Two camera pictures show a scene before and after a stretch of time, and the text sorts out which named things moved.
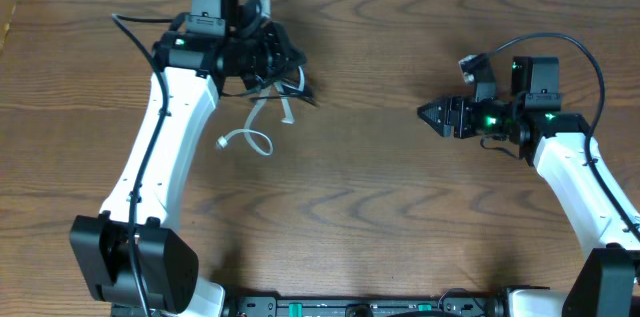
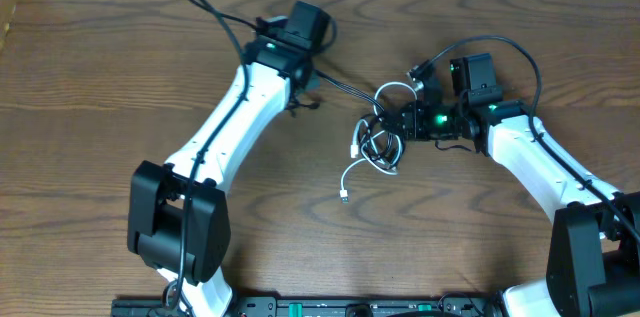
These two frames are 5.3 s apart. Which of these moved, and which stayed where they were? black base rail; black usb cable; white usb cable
Moved: black usb cable; white usb cable
Stayed: black base rail
